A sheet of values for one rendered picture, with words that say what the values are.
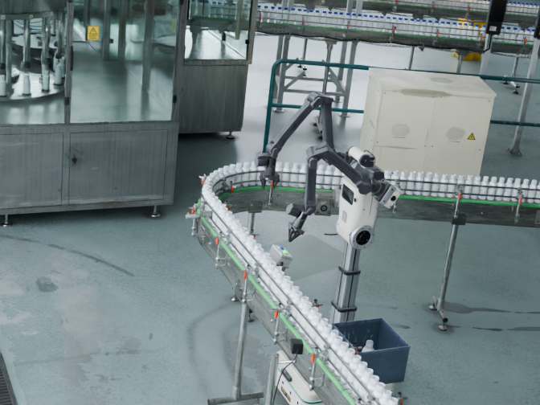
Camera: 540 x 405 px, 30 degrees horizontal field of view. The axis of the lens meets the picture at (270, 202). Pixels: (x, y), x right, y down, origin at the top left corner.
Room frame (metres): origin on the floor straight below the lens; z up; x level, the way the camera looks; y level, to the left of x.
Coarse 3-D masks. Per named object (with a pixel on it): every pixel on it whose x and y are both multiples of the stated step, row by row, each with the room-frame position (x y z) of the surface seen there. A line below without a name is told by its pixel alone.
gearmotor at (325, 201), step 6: (318, 192) 6.56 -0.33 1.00; (324, 192) 6.58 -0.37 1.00; (330, 192) 6.59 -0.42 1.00; (336, 192) 6.52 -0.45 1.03; (318, 198) 6.50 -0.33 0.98; (324, 198) 6.51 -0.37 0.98; (330, 198) 6.51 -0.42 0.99; (336, 198) 6.50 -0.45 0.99; (318, 204) 6.50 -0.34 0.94; (324, 204) 6.49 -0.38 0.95; (330, 204) 6.51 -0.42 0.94; (336, 204) 6.50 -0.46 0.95; (318, 210) 6.49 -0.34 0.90; (324, 210) 6.50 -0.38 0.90; (330, 210) 6.51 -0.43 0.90; (324, 234) 6.64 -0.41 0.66; (330, 234) 6.61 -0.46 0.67; (336, 234) 6.58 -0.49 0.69
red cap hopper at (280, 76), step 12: (288, 0) 11.64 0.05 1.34; (348, 0) 12.33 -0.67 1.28; (360, 0) 11.73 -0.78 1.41; (348, 12) 12.33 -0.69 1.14; (360, 12) 11.74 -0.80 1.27; (324, 60) 12.35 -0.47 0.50; (276, 72) 12.23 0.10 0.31; (348, 72) 11.73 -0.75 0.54; (276, 84) 12.23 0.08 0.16; (288, 84) 11.65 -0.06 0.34; (336, 84) 11.72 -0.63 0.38; (348, 84) 11.73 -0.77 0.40; (276, 96) 12.20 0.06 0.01; (336, 96) 12.33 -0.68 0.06; (348, 96) 11.74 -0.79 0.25; (276, 108) 11.63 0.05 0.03
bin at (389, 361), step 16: (368, 320) 4.88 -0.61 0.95; (384, 320) 4.90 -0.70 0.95; (352, 336) 4.85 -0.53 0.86; (368, 336) 4.89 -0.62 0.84; (384, 336) 4.87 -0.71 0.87; (400, 336) 4.74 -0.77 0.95; (368, 352) 4.54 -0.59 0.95; (384, 352) 4.58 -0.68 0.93; (400, 352) 4.62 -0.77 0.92; (384, 368) 4.59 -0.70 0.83; (400, 368) 4.63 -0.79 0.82
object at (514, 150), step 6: (528, 78) 11.03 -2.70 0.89; (528, 84) 11.02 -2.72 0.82; (528, 90) 11.03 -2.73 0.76; (528, 96) 11.03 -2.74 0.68; (522, 102) 11.05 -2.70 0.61; (528, 102) 11.03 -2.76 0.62; (522, 108) 11.02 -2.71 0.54; (522, 114) 11.03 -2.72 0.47; (522, 120) 11.03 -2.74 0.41; (522, 126) 11.03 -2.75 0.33; (516, 132) 11.05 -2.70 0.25; (516, 138) 11.02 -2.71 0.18; (516, 144) 11.03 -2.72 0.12; (510, 150) 11.05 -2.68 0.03; (516, 150) 11.03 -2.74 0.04
